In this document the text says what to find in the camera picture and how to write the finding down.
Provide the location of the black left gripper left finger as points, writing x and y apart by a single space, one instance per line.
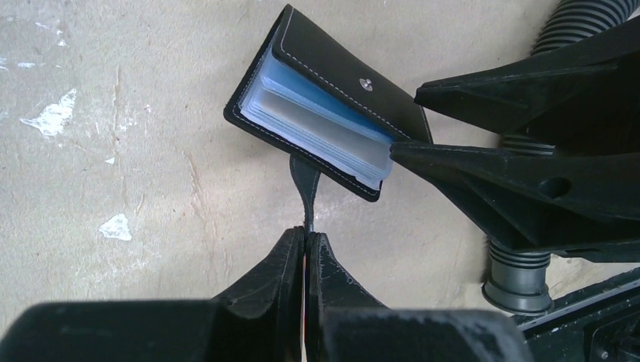
258 318

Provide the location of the black aluminium base frame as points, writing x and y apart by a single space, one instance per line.
596 323

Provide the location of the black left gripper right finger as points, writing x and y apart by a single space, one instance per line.
344 322

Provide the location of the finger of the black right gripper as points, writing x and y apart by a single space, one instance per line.
585 207
582 98

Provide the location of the black leather card holder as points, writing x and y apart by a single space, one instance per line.
307 95

